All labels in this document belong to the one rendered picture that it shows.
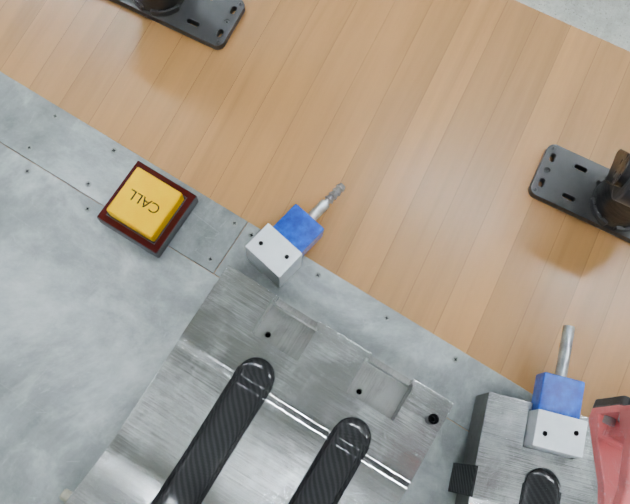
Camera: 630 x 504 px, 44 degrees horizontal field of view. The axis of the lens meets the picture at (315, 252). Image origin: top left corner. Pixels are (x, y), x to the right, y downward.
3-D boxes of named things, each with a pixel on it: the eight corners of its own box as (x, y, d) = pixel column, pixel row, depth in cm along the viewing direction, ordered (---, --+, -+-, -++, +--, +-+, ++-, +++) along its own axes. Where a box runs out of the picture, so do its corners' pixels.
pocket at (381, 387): (365, 356, 79) (369, 351, 75) (410, 383, 78) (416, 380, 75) (342, 394, 78) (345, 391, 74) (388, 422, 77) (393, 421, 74)
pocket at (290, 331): (276, 301, 80) (276, 293, 76) (319, 327, 79) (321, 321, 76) (252, 338, 79) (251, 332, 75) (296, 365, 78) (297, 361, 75)
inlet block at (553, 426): (537, 324, 83) (554, 315, 78) (582, 336, 83) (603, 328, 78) (515, 445, 80) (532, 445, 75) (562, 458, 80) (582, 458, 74)
